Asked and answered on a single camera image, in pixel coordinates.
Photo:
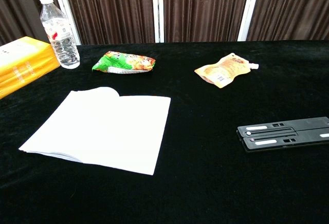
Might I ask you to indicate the green snack bag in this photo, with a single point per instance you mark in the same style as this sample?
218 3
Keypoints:
126 63

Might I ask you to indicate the orange spouted drink pouch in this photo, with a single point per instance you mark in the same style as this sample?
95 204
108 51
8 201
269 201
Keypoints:
223 71

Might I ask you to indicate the black velvet tablecloth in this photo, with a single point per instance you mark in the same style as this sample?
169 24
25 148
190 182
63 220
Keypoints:
205 183

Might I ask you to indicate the brown pleated curtain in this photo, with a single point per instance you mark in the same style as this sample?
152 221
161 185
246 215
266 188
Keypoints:
115 8

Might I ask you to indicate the clear plastic water bottle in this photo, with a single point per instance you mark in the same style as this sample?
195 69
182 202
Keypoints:
61 41

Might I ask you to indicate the black folding stand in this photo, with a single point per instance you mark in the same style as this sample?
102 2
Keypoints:
282 134

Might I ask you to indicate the yellow tissue pack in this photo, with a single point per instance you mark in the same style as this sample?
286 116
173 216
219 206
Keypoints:
23 62

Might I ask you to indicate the white partition frame post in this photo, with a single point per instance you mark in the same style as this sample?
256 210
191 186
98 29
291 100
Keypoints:
248 9
67 10
157 9

